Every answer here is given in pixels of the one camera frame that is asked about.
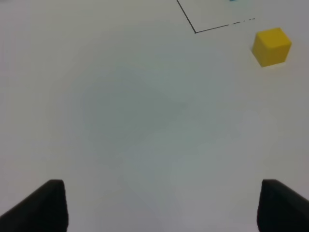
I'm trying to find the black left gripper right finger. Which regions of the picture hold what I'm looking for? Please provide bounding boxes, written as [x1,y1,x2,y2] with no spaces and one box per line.
[256,179,309,232]

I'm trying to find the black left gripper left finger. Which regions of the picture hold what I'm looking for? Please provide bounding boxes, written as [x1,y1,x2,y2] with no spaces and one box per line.
[0,179,69,232]

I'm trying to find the yellow block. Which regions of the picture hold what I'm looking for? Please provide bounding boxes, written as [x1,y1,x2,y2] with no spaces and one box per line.
[252,28,292,67]

